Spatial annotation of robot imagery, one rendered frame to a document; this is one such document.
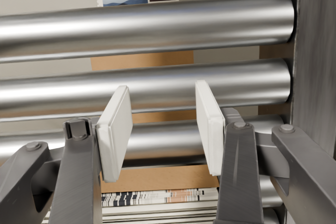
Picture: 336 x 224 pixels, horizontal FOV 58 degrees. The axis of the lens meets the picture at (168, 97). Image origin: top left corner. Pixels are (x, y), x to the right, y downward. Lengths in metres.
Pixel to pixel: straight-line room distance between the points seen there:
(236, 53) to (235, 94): 0.83
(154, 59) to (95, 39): 0.82
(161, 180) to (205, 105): 0.17
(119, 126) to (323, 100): 0.24
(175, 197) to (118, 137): 0.15
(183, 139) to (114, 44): 0.12
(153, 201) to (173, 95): 0.10
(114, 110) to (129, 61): 0.97
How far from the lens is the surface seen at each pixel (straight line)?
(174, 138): 0.33
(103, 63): 1.14
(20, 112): 0.35
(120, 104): 0.17
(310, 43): 0.33
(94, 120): 0.17
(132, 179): 0.32
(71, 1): 1.14
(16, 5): 1.21
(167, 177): 0.31
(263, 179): 0.38
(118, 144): 0.16
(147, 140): 0.33
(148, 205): 0.29
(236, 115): 0.16
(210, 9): 0.30
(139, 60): 1.12
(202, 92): 0.17
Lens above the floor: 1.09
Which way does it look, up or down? 72 degrees down
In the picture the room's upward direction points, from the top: 179 degrees clockwise
